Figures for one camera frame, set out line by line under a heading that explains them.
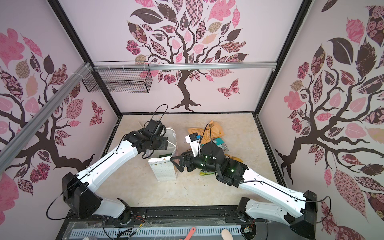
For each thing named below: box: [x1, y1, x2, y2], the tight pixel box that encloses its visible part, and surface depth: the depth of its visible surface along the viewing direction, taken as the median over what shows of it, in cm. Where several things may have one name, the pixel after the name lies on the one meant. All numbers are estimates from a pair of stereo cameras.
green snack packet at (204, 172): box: [199, 169, 215, 176], surface depth 88 cm
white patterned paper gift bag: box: [146, 127, 177, 182], surface depth 73 cm
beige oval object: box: [221, 229, 233, 240], surface depth 69 cm
